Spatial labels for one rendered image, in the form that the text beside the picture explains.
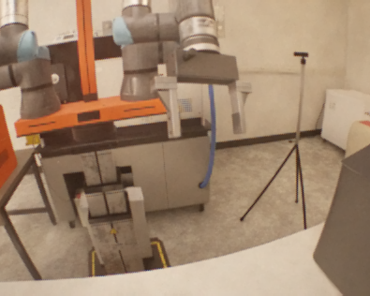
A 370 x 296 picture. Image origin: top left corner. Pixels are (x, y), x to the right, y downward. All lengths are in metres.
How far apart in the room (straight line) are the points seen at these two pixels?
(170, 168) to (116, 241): 0.92
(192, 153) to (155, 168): 0.28
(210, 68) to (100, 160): 0.53
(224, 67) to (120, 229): 0.72
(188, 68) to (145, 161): 1.37
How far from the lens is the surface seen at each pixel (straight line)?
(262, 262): 0.57
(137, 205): 1.14
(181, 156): 1.79
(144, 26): 0.59
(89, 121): 0.79
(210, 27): 0.49
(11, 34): 0.65
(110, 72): 1.66
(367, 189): 0.43
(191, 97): 1.75
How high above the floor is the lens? 1.33
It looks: 24 degrees down
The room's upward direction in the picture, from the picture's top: 2 degrees counter-clockwise
